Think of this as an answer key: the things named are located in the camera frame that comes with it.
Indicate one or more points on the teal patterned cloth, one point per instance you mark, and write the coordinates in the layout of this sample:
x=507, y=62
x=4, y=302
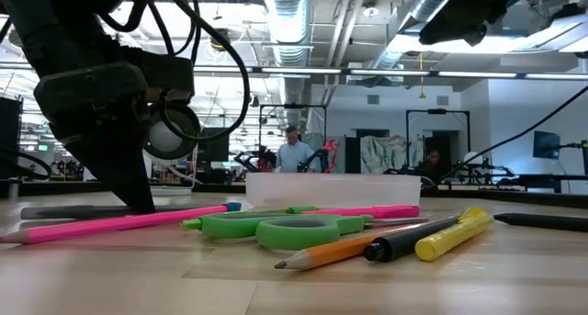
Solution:
x=386, y=154

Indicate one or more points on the black marker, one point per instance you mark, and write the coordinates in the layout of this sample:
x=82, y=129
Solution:
x=404, y=242

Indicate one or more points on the green scissors with green cover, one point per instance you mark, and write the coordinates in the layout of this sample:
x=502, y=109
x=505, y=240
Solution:
x=190, y=223

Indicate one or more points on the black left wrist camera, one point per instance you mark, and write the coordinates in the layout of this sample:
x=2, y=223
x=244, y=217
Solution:
x=167, y=78

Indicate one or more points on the white globe lamp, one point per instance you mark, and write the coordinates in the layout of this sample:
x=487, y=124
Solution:
x=473, y=159

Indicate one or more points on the red background robot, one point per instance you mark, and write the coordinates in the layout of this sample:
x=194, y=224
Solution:
x=331, y=147

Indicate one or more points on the black background rig frame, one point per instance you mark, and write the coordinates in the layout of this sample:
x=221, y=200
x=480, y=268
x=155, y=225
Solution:
x=294, y=106
x=436, y=111

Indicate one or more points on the black pen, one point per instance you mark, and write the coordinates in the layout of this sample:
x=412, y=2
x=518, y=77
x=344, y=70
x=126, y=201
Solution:
x=546, y=222

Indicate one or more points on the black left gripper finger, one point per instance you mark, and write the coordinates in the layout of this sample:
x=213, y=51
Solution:
x=98, y=154
x=131, y=154

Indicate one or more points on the black aluminium table frame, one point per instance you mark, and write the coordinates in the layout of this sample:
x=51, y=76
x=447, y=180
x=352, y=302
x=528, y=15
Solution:
x=505, y=196

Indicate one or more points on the black background table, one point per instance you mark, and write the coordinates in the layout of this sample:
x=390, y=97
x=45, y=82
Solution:
x=551, y=182

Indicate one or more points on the dark wall monitor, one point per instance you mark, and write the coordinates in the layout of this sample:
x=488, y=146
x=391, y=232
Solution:
x=546, y=145

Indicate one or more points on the green scissors with metal blades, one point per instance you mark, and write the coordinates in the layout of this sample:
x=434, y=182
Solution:
x=298, y=234

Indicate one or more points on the yellow highlighter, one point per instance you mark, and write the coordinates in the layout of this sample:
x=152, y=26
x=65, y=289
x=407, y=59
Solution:
x=452, y=237

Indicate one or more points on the pink pencil blue eraser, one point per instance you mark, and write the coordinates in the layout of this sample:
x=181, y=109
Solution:
x=115, y=223

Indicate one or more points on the clear plastic supply box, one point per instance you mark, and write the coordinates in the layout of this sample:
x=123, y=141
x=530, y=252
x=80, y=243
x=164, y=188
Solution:
x=333, y=191

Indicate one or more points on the black side panel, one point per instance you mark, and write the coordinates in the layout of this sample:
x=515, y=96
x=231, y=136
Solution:
x=10, y=136

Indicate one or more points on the person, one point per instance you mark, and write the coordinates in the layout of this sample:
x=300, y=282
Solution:
x=433, y=161
x=294, y=156

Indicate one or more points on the pink highlighter pen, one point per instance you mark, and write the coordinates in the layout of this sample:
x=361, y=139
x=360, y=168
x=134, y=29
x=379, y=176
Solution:
x=381, y=211

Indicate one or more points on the black background cabinet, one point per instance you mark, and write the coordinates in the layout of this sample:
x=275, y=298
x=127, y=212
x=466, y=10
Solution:
x=213, y=145

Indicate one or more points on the orange pencil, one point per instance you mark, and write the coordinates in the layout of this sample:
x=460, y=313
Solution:
x=331, y=253

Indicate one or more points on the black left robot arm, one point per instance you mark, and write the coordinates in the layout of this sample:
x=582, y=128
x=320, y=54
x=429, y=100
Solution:
x=55, y=25

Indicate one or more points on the grey pen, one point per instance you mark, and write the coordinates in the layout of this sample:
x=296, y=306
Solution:
x=69, y=211

